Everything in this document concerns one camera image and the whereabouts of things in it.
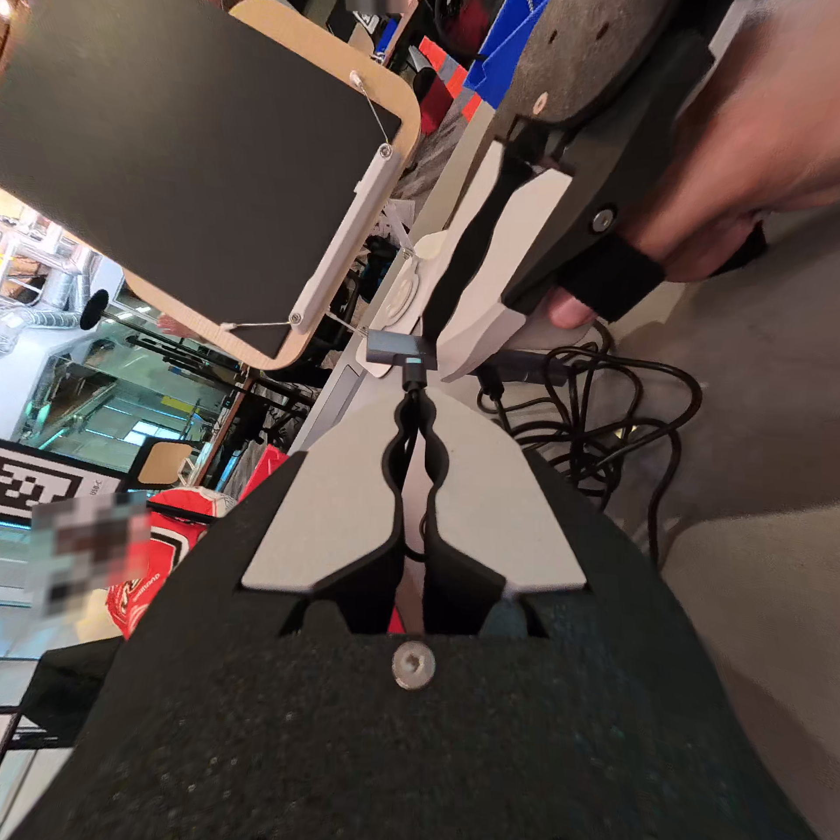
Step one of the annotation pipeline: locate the red white printed jacket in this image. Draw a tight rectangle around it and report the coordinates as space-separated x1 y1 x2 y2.
105 486 238 642

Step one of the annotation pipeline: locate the tan chair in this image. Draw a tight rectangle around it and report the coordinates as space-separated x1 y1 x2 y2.
133 436 206 492

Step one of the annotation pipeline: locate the white clamp bar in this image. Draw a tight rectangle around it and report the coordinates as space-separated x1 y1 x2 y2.
289 143 404 330

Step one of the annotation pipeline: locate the wooden board with black panel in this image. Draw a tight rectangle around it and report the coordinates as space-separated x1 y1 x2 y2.
0 0 422 373

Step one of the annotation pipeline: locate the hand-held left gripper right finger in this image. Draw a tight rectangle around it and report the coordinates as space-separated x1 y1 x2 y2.
420 389 589 596

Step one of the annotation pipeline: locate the framed marker sign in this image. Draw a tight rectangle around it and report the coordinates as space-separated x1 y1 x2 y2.
0 438 123 527

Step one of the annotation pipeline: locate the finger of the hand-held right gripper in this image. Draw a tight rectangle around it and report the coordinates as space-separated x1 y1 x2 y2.
453 141 508 263
420 156 580 385

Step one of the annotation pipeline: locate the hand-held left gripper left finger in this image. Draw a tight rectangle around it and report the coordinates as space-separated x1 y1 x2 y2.
240 392 406 595

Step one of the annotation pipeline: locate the grey usb hub with tail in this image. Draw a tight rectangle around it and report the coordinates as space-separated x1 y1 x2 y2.
366 330 442 373

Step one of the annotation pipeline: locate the person's right hand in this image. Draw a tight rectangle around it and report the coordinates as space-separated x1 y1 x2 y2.
548 0 840 330

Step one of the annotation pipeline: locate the orange traffic cone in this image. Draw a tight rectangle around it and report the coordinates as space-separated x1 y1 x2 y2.
417 36 483 124

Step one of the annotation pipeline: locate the blue plastic bin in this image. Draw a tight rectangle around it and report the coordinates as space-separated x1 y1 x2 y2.
461 0 551 111

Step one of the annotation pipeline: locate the black usb-c cable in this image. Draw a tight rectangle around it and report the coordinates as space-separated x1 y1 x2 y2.
392 322 704 578

